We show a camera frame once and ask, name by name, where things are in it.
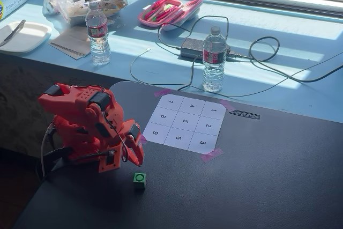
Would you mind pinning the orange gripper black servo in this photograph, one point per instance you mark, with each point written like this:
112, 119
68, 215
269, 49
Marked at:
134, 134

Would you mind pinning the green cube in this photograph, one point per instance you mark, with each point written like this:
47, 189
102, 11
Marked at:
140, 182

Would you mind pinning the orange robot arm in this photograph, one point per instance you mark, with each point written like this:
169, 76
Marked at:
80, 100

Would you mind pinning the white numbered grid paper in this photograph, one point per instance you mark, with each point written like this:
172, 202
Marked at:
193, 111

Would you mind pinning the pink tape strip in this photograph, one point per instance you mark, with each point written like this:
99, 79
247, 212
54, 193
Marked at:
162, 93
144, 139
211, 155
227, 105

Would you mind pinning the clear water bottle red label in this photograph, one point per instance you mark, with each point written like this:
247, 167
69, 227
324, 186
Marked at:
98, 38
214, 62

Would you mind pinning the grey paper napkins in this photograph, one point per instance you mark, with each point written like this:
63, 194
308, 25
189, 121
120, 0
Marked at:
71, 42

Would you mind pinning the black striped table sticker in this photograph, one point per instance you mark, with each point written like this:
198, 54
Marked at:
245, 114

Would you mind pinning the black power adapter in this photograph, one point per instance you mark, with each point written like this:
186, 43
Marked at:
191, 46

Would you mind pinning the white foam plate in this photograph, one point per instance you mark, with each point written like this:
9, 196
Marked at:
29, 36

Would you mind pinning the green highlighter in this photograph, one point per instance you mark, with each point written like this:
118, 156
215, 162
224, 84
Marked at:
167, 7

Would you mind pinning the pink pencil case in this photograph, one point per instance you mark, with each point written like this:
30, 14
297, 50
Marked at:
187, 11

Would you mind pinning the grey plastic knife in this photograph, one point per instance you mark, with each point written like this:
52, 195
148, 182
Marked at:
13, 32

